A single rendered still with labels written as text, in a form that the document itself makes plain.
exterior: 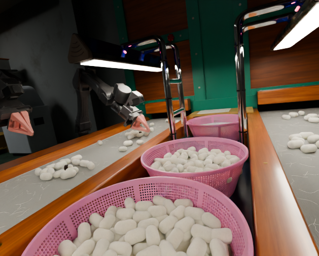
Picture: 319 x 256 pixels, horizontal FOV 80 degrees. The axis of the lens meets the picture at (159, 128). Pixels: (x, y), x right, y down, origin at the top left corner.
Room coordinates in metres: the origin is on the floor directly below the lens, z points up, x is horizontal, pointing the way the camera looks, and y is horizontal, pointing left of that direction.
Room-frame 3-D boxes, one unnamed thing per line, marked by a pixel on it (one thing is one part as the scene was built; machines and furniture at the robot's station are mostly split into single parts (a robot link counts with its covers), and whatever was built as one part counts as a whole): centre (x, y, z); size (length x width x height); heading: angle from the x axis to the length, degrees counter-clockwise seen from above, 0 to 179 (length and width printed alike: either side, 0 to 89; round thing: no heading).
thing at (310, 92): (0.96, -0.69, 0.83); 0.30 x 0.06 x 0.07; 65
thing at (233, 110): (1.06, -0.36, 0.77); 0.33 x 0.15 x 0.01; 65
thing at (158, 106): (1.25, -0.07, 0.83); 0.30 x 0.06 x 0.07; 65
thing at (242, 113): (0.62, -0.37, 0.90); 0.20 x 0.19 x 0.45; 155
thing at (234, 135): (0.86, -0.26, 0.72); 0.27 x 0.27 x 0.10
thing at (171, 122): (0.79, -0.01, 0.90); 0.20 x 0.19 x 0.45; 155
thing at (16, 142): (4.03, 2.75, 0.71); 0.79 x 0.65 x 1.41; 63
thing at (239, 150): (0.47, -0.08, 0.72); 0.27 x 0.27 x 0.10
